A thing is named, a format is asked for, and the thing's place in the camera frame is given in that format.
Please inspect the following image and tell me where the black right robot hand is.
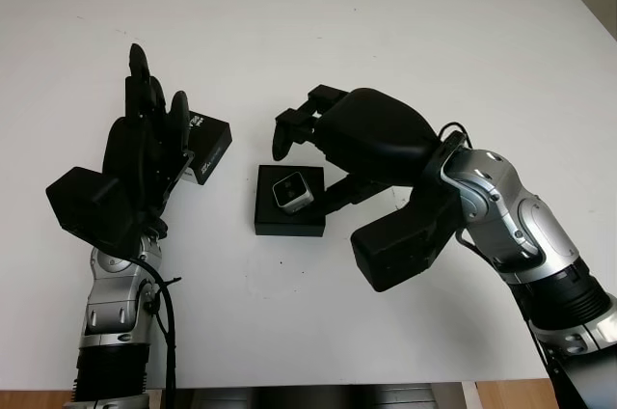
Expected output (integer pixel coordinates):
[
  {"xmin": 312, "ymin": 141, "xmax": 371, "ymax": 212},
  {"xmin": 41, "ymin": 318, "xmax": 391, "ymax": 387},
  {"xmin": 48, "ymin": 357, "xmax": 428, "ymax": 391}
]
[{"xmin": 272, "ymin": 84, "xmax": 444, "ymax": 216}]

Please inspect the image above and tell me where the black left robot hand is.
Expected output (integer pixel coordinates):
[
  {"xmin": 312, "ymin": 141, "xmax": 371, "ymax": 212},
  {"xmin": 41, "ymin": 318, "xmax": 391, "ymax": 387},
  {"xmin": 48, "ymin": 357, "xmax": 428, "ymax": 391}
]
[{"xmin": 103, "ymin": 42, "xmax": 198, "ymax": 242}]

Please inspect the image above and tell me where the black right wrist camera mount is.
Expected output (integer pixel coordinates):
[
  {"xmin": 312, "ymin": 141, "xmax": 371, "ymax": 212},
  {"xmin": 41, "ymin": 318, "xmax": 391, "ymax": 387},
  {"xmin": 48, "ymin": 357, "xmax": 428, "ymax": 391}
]
[{"xmin": 350, "ymin": 185, "xmax": 464, "ymax": 293}]

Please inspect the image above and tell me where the black box base with insert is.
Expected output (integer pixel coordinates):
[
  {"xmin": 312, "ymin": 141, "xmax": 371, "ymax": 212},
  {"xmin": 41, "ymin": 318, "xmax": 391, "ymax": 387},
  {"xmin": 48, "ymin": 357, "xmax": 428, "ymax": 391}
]
[{"xmin": 254, "ymin": 164, "xmax": 328, "ymax": 238}]

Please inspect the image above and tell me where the dark robot torso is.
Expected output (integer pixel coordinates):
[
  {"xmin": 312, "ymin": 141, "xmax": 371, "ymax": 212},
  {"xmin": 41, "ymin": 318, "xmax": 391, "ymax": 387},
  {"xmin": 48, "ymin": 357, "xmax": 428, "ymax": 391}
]
[{"xmin": 173, "ymin": 384, "xmax": 464, "ymax": 409}]

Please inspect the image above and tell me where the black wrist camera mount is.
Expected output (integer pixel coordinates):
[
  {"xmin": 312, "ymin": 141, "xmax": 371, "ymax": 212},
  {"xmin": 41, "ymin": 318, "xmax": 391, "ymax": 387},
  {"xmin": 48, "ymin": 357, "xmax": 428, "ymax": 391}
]
[
  {"xmin": 45, "ymin": 166, "xmax": 141, "ymax": 252},
  {"xmin": 350, "ymin": 185, "xmax": 464, "ymax": 293}
]

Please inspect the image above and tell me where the black RealSense box lid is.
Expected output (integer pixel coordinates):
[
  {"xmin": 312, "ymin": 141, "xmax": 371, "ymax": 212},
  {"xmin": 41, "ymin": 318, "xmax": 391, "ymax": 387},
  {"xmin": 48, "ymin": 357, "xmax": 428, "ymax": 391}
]
[{"xmin": 177, "ymin": 109, "xmax": 233, "ymax": 187}]

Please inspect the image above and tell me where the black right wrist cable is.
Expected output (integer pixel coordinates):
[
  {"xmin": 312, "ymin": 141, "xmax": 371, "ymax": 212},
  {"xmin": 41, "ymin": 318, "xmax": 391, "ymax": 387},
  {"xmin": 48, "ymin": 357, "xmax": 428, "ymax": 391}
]
[{"xmin": 437, "ymin": 121, "xmax": 476, "ymax": 152}]

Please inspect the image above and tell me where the small silver depth camera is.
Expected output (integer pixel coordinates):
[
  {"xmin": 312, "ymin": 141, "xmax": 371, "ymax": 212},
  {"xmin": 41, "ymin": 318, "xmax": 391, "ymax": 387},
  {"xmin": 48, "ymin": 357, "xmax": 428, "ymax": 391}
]
[{"xmin": 271, "ymin": 176, "xmax": 315, "ymax": 215}]

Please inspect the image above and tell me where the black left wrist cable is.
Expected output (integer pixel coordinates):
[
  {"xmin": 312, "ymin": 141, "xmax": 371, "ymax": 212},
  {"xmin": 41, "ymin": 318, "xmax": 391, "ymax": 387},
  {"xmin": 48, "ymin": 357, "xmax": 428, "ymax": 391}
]
[{"xmin": 129, "ymin": 257, "xmax": 183, "ymax": 409}]

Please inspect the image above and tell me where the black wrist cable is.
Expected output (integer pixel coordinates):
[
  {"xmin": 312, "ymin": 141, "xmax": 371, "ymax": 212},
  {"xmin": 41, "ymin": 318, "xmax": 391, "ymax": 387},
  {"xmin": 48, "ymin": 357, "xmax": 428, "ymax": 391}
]
[
  {"xmin": 129, "ymin": 257, "xmax": 183, "ymax": 409},
  {"xmin": 437, "ymin": 121, "xmax": 476, "ymax": 152}
]

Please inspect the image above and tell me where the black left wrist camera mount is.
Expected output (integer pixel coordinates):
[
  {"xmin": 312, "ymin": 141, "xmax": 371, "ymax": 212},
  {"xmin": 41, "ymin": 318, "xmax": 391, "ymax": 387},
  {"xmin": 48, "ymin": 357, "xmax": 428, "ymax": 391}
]
[{"xmin": 45, "ymin": 166, "xmax": 141, "ymax": 252}]

